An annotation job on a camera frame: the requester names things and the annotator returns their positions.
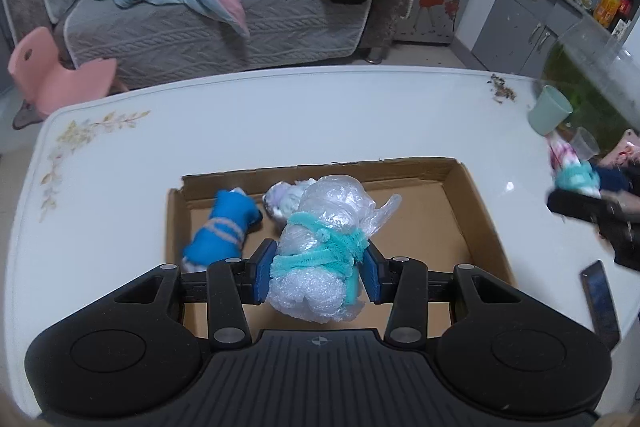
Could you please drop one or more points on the cardboard box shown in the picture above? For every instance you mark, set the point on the cardboard box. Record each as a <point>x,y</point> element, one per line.
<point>440,227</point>

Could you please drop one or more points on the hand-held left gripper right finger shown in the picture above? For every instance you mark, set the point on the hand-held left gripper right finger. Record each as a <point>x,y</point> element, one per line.
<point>371,277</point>

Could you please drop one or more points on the blue sock bundle tan band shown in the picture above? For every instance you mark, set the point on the blue sock bundle tan band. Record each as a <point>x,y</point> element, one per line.
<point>220,232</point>

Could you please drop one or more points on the pink plastic chair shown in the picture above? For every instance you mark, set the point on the pink plastic chair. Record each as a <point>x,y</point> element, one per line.
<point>55,77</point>

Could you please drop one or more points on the black smartphone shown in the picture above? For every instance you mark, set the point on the black smartphone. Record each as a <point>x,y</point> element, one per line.
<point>600,302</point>

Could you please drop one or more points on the orange drink bottle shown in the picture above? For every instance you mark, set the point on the orange drink bottle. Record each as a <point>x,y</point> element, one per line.
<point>609,2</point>

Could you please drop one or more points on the grey cabinet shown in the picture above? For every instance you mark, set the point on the grey cabinet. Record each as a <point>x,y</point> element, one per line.
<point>520,12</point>

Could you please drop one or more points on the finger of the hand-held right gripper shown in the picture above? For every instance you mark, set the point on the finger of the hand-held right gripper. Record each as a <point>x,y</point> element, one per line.
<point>615,181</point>
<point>580,207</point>

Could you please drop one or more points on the dark cola bottle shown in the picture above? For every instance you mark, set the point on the dark cola bottle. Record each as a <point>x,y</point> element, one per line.
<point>626,7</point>

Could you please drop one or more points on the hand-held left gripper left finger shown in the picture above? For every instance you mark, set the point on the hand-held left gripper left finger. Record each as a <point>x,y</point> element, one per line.
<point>264,274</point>

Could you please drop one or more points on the grey quilted sofa cover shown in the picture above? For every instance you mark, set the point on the grey quilted sofa cover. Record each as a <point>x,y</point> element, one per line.
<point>200,42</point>

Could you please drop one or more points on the clear plastic cup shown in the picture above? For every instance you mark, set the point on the clear plastic cup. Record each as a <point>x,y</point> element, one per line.
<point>582,144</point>

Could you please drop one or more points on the glass fish tank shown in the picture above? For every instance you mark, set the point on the glass fish tank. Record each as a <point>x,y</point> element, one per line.
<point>595,67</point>

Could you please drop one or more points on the clear plastic bundle teal band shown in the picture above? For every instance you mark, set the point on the clear plastic bundle teal band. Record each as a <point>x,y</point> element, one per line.
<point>310,292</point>

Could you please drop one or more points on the pink packet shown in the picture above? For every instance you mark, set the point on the pink packet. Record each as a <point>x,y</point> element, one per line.
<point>627,152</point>

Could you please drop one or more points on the striped sock bundle teal band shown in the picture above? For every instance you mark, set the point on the striped sock bundle teal band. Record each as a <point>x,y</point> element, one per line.
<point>575,179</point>

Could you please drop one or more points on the whitish plastic bundle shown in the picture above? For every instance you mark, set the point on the whitish plastic bundle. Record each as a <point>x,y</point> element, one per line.
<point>280,207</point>

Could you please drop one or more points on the dried plant debris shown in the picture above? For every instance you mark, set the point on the dried plant debris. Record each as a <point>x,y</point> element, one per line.
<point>501,91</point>

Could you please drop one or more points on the light green cup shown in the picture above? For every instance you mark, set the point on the light green cup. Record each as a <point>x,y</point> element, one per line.
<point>549,114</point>

